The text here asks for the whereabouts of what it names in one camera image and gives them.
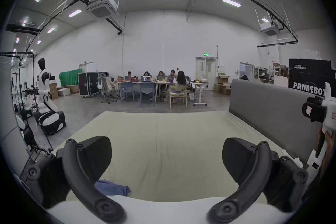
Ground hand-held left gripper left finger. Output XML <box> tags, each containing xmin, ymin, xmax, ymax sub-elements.
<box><xmin>20</xmin><ymin>136</ymin><xmax>127</xmax><ymax>224</ymax></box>

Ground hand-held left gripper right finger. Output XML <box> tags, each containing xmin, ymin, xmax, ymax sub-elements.
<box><xmin>207</xmin><ymin>138</ymin><xmax>309</xmax><ymax>224</ymax></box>

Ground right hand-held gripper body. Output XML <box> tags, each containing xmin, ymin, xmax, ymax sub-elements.
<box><xmin>302</xmin><ymin>82</ymin><xmax>336</xmax><ymax>170</ymax></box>

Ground person's right hand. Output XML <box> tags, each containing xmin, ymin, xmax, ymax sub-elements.
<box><xmin>318</xmin><ymin>129</ymin><xmax>336</xmax><ymax>166</ymax></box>

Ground black printed banner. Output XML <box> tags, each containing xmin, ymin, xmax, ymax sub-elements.
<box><xmin>288</xmin><ymin>58</ymin><xmax>332</xmax><ymax>97</ymax></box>

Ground blue garment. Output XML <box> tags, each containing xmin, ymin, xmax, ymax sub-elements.
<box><xmin>94</xmin><ymin>180</ymin><xmax>131</xmax><ymax>197</ymax></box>

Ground grey padded headboard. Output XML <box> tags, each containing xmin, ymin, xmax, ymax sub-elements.
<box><xmin>229</xmin><ymin>79</ymin><xmax>326</xmax><ymax>169</ymax></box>

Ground storage shelf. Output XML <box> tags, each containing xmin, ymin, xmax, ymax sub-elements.
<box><xmin>254</xmin><ymin>63</ymin><xmax>290</xmax><ymax>87</ymax></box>

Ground white humanoid robot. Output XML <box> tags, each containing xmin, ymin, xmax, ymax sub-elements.
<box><xmin>34</xmin><ymin>58</ymin><xmax>67</xmax><ymax>136</ymax></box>

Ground bed with pale green sheet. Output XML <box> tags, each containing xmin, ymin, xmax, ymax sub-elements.
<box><xmin>52</xmin><ymin>111</ymin><xmax>303</xmax><ymax>203</ymax></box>

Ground stack of cartons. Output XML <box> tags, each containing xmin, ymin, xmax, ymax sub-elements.
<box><xmin>214</xmin><ymin>73</ymin><xmax>232</xmax><ymax>95</ymax></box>

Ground black flight case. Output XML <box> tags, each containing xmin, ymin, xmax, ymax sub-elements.
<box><xmin>78</xmin><ymin>72</ymin><xmax>100</xmax><ymax>98</ymax></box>

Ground grey office chair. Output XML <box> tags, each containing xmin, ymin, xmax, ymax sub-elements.
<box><xmin>97</xmin><ymin>72</ymin><xmax>118</xmax><ymax>104</ymax></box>

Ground small white table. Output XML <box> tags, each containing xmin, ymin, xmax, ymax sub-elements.
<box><xmin>190</xmin><ymin>82</ymin><xmax>210</xmax><ymax>106</ymax></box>

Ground blue chair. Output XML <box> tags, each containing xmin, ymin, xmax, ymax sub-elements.
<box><xmin>139</xmin><ymin>82</ymin><xmax>155</xmax><ymax>107</ymax></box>
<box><xmin>120</xmin><ymin>82</ymin><xmax>135</xmax><ymax>104</ymax></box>

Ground green cloth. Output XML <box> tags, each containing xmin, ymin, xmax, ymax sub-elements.
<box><xmin>59</xmin><ymin>69</ymin><xmax>82</xmax><ymax>86</ymax></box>

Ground long white table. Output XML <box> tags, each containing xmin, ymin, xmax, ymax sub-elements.
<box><xmin>115</xmin><ymin>80</ymin><xmax>193</xmax><ymax>103</ymax></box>

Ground wooden chair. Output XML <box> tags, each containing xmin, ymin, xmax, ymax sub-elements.
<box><xmin>169</xmin><ymin>86</ymin><xmax>188</xmax><ymax>109</ymax></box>

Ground white double door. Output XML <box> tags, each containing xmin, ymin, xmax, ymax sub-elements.
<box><xmin>195</xmin><ymin>57</ymin><xmax>218</xmax><ymax>82</ymax></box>

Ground group of people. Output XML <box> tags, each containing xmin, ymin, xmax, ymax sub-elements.
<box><xmin>124</xmin><ymin>69</ymin><xmax>190</xmax><ymax>93</ymax></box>

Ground cartons by the wall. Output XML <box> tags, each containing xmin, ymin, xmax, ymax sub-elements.
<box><xmin>49</xmin><ymin>83</ymin><xmax>79</xmax><ymax>100</ymax></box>

